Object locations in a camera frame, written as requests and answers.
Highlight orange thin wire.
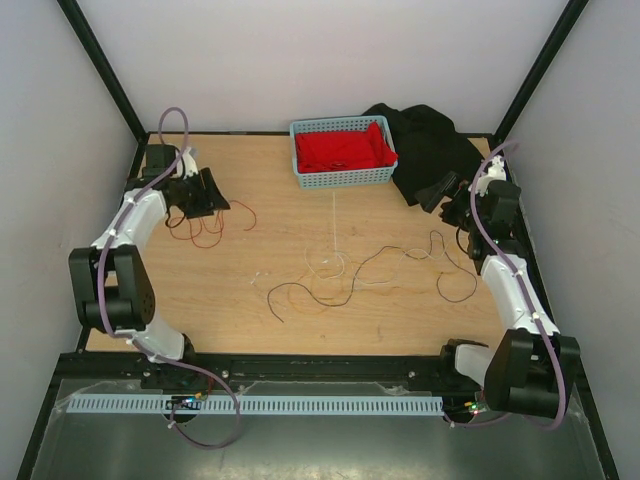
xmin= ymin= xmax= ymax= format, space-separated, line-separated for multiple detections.
xmin=309 ymin=239 xmax=471 ymax=301

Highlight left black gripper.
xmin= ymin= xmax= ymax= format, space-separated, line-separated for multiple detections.
xmin=174 ymin=167 xmax=229 ymax=219

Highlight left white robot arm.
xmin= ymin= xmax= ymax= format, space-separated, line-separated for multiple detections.
xmin=68 ymin=144 xmax=230 ymax=388

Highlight white zip tie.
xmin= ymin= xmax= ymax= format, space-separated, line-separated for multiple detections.
xmin=331 ymin=191 xmax=340 ymax=261

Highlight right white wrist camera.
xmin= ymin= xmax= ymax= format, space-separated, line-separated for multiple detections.
xmin=470 ymin=155 xmax=507 ymax=196

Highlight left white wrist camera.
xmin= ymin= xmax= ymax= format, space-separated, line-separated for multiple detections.
xmin=175 ymin=147 xmax=199 ymax=179

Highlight black metal frame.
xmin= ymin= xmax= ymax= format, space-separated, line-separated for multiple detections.
xmin=18 ymin=1 xmax=619 ymax=479

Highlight black folded cloth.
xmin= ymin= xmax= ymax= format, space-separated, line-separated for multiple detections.
xmin=364 ymin=103 xmax=484 ymax=206

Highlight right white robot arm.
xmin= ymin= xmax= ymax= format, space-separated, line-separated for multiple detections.
xmin=415 ymin=172 xmax=580 ymax=429

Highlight light blue slotted cable duct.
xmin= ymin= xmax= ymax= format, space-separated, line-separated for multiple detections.
xmin=66 ymin=394 xmax=443 ymax=417

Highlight light blue perforated basket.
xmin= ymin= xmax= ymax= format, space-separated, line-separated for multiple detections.
xmin=289 ymin=115 xmax=398 ymax=190

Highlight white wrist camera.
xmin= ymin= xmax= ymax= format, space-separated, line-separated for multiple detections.
xmin=175 ymin=147 xmax=199 ymax=179
xmin=470 ymin=155 xmax=507 ymax=196

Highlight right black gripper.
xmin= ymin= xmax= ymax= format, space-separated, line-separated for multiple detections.
xmin=414 ymin=172 xmax=485 ymax=233

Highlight red cloth in basket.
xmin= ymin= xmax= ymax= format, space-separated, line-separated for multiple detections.
xmin=294 ymin=123 xmax=398 ymax=173

